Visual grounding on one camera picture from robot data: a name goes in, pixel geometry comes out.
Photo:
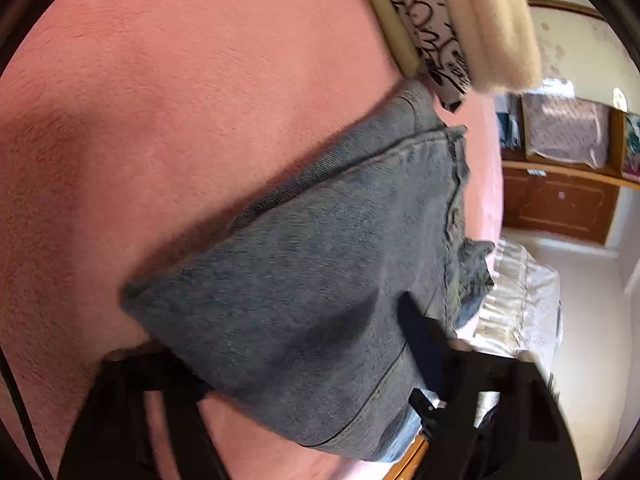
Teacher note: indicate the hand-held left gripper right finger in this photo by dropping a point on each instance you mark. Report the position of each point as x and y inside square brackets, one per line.
[425, 340]

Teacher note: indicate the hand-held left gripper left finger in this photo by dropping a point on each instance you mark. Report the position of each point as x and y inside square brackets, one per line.
[110, 400]

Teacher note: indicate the white frilled bed skirt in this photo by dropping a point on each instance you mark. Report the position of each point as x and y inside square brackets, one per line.
[520, 300]

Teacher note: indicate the wooden cabinet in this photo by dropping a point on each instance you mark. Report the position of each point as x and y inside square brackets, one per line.
[560, 200]

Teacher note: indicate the bluish folded cloths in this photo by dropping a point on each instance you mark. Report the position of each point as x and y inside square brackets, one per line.
[509, 122]

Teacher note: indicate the lilac patterned folded cloth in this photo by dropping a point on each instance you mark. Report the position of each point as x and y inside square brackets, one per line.
[567, 130]

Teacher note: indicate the pink bed blanket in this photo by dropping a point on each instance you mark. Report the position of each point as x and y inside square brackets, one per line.
[150, 135]

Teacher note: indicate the teal patterned cloth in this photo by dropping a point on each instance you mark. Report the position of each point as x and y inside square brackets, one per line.
[632, 145]

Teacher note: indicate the black and white printed garment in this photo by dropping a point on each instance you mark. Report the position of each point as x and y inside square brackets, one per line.
[425, 25]

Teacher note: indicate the pale yellow folded garment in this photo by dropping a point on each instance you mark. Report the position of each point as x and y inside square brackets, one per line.
[390, 25]

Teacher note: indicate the cream fleece folded garment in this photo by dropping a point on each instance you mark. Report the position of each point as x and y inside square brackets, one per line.
[495, 20]

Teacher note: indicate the wooden bed frame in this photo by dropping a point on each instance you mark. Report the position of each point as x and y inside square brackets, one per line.
[407, 457]

